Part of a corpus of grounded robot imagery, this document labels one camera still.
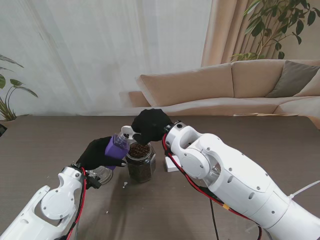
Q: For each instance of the beige sofa cushion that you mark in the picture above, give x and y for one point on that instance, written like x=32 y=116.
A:
x=311 y=88

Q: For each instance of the tall dark green leafy plant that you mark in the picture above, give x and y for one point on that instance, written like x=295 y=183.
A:
x=265 y=25

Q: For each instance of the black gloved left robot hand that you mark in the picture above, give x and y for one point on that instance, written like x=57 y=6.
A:
x=95 y=155

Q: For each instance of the beige pleated curtain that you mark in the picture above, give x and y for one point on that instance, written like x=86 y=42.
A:
x=225 y=32

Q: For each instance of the clear glass jar lid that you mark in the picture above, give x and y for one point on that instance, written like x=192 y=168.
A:
x=105 y=175

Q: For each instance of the grey sofa cushion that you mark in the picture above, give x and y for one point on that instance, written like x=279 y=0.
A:
x=292 y=80

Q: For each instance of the white sheer curtain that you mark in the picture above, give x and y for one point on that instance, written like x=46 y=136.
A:
x=87 y=55

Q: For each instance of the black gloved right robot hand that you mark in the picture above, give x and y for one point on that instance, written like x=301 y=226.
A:
x=152 y=125

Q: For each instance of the black flat device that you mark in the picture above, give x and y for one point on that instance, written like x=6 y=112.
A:
x=2 y=130

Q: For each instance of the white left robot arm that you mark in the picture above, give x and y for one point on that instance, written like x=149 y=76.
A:
x=52 y=205

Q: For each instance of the glass jar of coffee beans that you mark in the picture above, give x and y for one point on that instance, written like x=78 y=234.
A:
x=141 y=170

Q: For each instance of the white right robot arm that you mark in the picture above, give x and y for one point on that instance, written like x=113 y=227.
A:
x=237 y=180

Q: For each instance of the white zip tie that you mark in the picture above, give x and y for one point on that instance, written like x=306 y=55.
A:
x=303 y=189

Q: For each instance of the broad leaf green houseplant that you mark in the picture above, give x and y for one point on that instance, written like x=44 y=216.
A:
x=7 y=110

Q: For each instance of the purple square coffee jar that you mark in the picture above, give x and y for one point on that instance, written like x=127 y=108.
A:
x=115 y=151

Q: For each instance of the beige sofa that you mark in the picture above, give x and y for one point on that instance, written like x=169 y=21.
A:
x=200 y=87

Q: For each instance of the white square jar lid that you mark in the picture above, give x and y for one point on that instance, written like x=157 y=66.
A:
x=171 y=167

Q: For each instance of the white plastic measuring spoon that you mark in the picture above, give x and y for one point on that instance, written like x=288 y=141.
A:
x=126 y=130

